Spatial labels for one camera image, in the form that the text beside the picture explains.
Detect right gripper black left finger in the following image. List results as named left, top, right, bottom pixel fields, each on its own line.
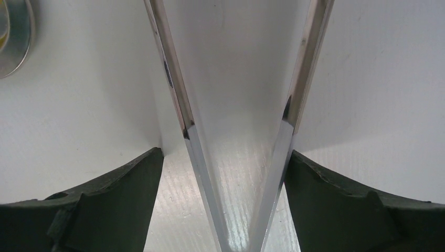
left=1, top=148, right=164, bottom=251

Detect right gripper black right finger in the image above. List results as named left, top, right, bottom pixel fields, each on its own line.
left=284, top=151, right=444, bottom=251

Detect stainless steel food tongs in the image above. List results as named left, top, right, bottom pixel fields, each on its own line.
left=145, top=1, right=334, bottom=251

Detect stainless steel serving tray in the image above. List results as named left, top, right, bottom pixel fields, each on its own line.
left=1, top=0, right=36, bottom=79

